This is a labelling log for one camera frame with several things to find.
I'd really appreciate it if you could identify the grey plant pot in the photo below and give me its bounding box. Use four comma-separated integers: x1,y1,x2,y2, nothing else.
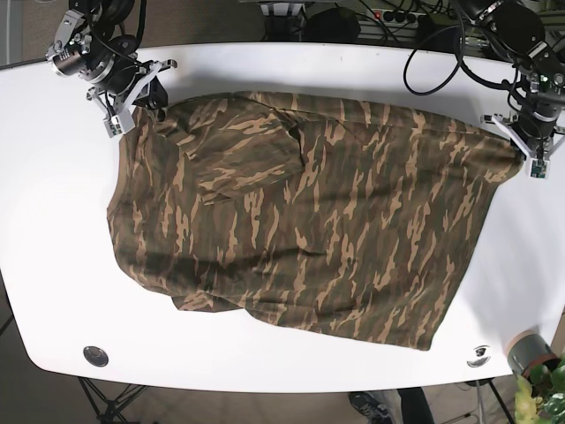
505,330,561,377

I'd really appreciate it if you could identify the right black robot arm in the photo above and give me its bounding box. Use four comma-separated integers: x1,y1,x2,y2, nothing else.
46,0,177,137

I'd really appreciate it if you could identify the right silver table grommet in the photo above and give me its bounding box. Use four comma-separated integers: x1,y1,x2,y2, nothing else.
466,344,492,368

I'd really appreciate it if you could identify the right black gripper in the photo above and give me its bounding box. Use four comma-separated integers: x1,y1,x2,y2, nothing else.
87,59,177,138

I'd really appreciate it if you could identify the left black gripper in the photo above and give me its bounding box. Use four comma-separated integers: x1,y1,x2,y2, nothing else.
481,94,564,179

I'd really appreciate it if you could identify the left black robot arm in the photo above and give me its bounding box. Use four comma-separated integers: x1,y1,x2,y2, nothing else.
403,1,564,179

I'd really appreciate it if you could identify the silver table grommet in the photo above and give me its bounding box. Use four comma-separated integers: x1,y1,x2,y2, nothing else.
83,345,109,367
466,344,492,368

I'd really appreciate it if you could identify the green potted plant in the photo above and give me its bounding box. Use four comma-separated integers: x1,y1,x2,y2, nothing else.
515,359,564,424

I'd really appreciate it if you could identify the left silver table grommet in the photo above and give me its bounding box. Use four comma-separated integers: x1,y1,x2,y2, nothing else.
83,345,109,367

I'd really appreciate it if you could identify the camouflage pattern T-shirt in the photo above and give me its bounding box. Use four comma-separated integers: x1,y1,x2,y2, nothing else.
107,92,523,351

